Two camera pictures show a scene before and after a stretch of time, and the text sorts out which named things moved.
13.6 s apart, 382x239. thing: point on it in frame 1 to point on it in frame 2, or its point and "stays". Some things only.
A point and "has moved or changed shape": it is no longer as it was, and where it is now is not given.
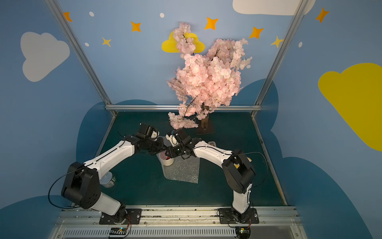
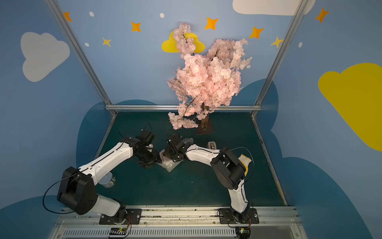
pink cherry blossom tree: (204, 82) stays
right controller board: (242, 232) stays
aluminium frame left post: (81, 55) stays
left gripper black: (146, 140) to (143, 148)
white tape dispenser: (212, 143) stays
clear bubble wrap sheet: (185, 170) has moved or changed shape
